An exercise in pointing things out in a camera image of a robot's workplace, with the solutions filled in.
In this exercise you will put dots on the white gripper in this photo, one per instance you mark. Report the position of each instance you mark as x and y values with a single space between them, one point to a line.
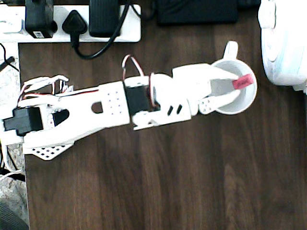
201 84

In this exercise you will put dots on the red small block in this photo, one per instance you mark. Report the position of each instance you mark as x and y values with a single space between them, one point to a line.
242 82

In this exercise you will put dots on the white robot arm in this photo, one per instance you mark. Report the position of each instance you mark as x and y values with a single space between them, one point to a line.
108 107

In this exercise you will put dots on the white ceramic mug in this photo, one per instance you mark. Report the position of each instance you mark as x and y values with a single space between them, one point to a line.
242 100

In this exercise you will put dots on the white teal extension reel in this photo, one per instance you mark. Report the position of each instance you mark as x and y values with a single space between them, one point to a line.
283 40

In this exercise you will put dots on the black flat power brick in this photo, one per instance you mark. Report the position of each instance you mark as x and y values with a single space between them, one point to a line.
196 12

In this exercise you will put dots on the white power strip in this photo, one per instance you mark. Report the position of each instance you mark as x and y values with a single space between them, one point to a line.
129 26

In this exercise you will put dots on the black wide power adapter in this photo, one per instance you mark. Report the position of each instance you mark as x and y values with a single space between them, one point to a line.
104 19

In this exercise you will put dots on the black narrow power adapter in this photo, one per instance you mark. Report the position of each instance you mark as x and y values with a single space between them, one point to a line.
39 19

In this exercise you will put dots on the white USB charger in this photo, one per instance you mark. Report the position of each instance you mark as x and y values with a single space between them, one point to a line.
10 21

